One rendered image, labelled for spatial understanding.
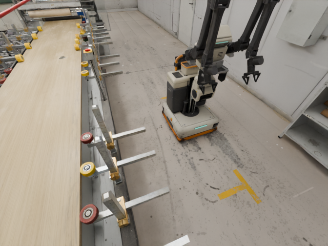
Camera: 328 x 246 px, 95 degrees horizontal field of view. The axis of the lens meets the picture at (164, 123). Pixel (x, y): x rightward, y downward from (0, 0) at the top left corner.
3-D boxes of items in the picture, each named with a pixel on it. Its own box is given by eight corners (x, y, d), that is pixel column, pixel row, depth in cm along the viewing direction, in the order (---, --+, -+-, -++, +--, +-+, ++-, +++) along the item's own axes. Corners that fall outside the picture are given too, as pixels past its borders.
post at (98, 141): (121, 178, 106) (100, 134, 71) (122, 183, 103) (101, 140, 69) (116, 180, 105) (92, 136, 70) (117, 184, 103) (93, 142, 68)
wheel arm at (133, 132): (144, 129, 123) (144, 126, 120) (146, 132, 121) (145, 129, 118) (88, 145, 113) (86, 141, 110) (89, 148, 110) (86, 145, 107)
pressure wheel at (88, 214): (91, 231, 75) (82, 227, 67) (85, 217, 79) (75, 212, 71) (106, 219, 79) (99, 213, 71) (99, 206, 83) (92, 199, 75)
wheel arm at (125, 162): (154, 153, 106) (153, 149, 103) (155, 156, 104) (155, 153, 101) (89, 174, 95) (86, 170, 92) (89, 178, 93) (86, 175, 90)
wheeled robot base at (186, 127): (161, 113, 250) (160, 101, 232) (194, 104, 266) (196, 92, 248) (178, 144, 206) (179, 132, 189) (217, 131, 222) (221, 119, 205)
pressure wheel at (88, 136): (91, 152, 108) (85, 142, 100) (83, 147, 111) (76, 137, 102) (99, 144, 113) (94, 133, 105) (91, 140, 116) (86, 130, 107)
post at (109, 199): (130, 218, 93) (110, 189, 59) (131, 225, 91) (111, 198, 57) (124, 221, 92) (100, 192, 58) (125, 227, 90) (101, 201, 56)
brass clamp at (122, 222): (125, 198, 88) (124, 195, 84) (130, 224, 79) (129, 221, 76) (114, 202, 87) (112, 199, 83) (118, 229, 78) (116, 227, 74)
